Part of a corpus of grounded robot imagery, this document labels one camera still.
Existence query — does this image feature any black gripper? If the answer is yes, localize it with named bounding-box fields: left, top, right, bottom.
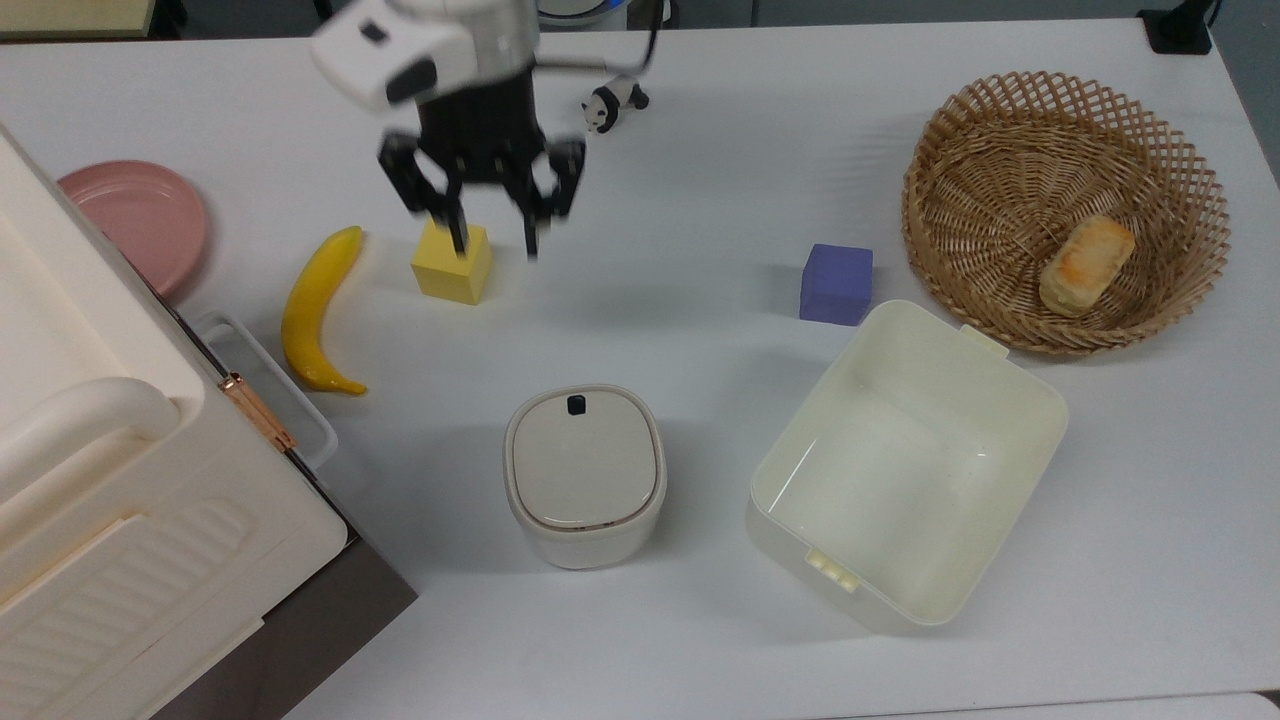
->
left=377, top=64, right=588, bottom=263

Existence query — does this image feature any beige dustbin with flip lid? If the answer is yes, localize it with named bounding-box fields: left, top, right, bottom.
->
left=501, top=383, right=669, bottom=572

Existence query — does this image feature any yellow foam cube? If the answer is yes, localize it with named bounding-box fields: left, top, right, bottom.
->
left=410, top=217, right=494, bottom=306

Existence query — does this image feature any panda figurine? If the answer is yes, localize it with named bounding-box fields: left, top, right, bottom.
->
left=582, top=76, right=651, bottom=135

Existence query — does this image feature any yellow banana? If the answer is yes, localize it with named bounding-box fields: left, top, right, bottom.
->
left=280, top=225, right=369, bottom=397

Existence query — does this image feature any pink plate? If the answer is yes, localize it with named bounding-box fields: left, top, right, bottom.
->
left=56, top=159, right=210, bottom=299

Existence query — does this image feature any purple foam cube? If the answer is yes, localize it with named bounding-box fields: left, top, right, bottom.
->
left=798, top=242, right=875, bottom=328

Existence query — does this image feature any cream plastic cabinet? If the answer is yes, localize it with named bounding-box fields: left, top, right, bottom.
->
left=0, top=120, right=352, bottom=720

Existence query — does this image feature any cream square plastic container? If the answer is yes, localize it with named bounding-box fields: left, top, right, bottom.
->
left=744, top=298, right=1071, bottom=636

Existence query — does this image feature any woven wicker basket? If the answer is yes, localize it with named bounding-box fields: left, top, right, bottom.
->
left=901, top=70, right=1232, bottom=357

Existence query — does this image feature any toasted bread loaf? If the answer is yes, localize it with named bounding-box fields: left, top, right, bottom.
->
left=1038, top=213, right=1138, bottom=319

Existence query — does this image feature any copper cabinet handle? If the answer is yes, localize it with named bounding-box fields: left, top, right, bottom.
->
left=217, top=371, right=299, bottom=454

